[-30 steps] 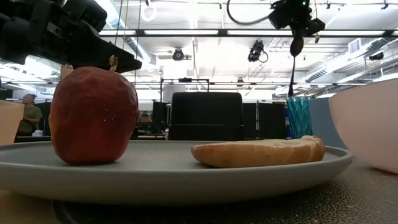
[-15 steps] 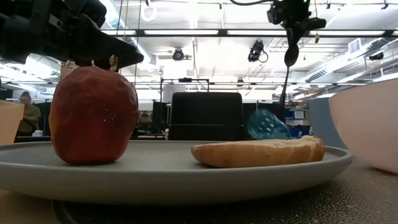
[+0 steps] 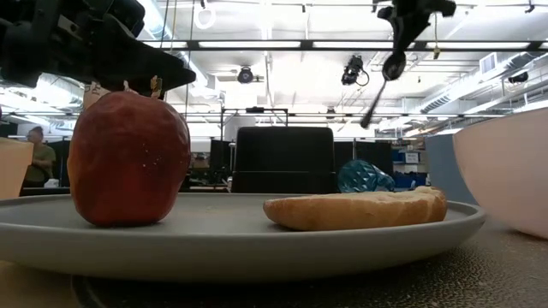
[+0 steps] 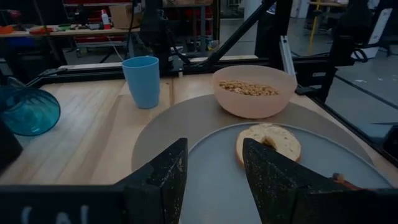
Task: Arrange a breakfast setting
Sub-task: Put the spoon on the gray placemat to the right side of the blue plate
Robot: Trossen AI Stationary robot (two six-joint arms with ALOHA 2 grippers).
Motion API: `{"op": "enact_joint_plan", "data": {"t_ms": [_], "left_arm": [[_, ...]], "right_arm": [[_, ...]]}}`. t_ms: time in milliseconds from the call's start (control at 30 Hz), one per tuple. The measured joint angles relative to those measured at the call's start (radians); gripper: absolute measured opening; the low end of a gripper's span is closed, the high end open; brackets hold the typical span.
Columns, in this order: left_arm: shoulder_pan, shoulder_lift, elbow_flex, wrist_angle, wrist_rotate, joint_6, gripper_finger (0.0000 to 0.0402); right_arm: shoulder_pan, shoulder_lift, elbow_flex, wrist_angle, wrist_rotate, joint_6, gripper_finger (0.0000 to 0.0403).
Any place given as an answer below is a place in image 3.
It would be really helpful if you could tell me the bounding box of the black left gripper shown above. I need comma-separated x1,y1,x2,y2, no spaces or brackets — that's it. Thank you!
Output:
0,0,198,101

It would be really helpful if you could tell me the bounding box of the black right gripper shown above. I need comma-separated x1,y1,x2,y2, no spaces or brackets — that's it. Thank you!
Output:
376,0,457,55

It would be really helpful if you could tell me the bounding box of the dark metal spoon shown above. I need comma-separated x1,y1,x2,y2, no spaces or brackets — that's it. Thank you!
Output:
360,50,408,130

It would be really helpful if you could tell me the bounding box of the red apple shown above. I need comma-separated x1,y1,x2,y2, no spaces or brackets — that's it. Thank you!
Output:
67,90,193,228

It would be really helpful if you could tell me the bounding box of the bagel half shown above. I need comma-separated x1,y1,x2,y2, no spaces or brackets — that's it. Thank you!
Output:
262,185,449,233

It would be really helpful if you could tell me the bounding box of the person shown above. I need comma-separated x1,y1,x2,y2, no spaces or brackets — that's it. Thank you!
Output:
22,125,57,189

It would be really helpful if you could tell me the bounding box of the white bowl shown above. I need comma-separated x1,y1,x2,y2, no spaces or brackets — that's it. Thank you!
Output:
452,106,548,240

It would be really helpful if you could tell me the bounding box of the round grey plate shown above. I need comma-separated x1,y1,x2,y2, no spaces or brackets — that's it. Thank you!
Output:
0,192,487,283

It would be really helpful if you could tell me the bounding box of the black ceiling camera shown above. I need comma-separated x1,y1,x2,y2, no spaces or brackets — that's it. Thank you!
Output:
340,54,371,88
236,65,255,85

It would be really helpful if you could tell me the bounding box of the white hanging ring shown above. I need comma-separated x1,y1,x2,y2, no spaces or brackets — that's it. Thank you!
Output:
193,1,217,31

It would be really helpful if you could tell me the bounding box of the black metal gantry frame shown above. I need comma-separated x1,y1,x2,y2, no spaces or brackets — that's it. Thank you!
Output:
219,106,289,142

